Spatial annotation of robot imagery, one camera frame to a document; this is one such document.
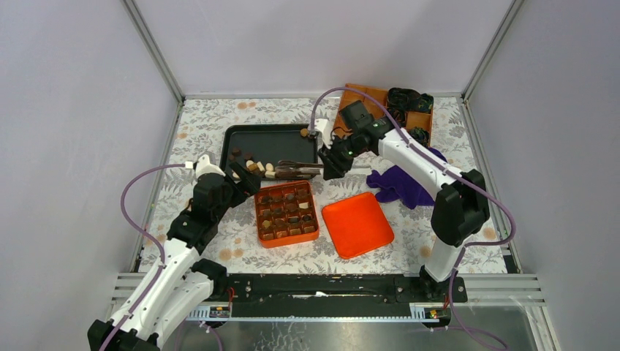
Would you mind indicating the orange compartment organizer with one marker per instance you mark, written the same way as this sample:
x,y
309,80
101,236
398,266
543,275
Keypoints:
x,y
419,125

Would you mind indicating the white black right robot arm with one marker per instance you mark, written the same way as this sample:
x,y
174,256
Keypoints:
x,y
460,205

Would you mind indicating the black chocolate tray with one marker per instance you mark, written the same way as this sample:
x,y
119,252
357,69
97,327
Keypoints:
x,y
267,143

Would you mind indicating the orange chocolate box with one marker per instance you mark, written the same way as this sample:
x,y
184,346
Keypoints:
x,y
280,221

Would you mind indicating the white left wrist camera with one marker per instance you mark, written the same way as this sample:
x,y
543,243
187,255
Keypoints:
x,y
203,166

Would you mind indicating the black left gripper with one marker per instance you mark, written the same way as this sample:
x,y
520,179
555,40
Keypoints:
x,y
248,185

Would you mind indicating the orange box lid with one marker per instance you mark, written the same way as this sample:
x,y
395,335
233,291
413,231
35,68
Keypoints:
x,y
357,225

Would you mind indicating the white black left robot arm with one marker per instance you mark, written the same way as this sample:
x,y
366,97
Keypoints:
x,y
181,279

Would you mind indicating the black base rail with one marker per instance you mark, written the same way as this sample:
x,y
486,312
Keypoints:
x,y
268,297

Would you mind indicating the metal tongs white handle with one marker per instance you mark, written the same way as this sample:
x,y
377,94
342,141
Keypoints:
x,y
297,169

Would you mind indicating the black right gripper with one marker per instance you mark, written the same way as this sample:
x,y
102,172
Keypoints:
x,y
333,167

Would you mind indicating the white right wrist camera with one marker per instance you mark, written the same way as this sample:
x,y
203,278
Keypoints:
x,y
322,129

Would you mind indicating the purple cloth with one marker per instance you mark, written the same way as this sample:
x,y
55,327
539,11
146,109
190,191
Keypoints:
x,y
396,185

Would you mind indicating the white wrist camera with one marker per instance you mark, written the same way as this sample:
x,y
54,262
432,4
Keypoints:
x,y
322,129
203,166

